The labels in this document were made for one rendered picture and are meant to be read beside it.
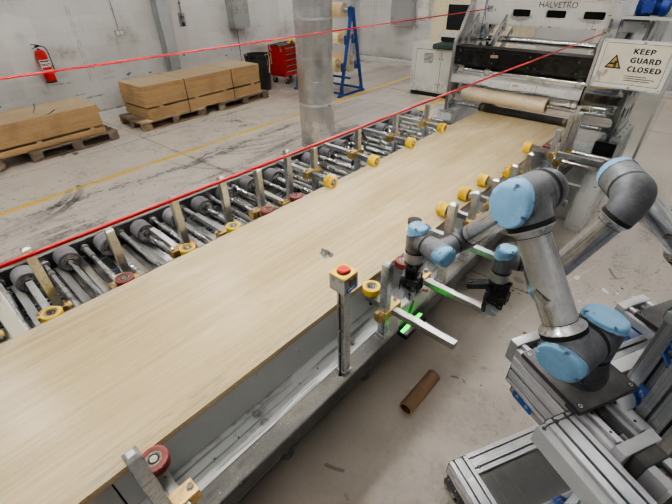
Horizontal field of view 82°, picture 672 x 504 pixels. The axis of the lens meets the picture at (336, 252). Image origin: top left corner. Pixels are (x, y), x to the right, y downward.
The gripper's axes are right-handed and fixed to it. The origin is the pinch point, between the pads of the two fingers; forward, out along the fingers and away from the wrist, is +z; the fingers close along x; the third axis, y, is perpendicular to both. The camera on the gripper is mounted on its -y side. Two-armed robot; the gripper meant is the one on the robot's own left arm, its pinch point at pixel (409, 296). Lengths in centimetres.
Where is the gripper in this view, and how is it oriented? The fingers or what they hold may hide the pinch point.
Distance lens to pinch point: 161.7
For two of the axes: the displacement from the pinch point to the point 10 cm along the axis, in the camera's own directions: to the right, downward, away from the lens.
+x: 9.3, 2.1, -3.1
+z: 0.1, 8.1, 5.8
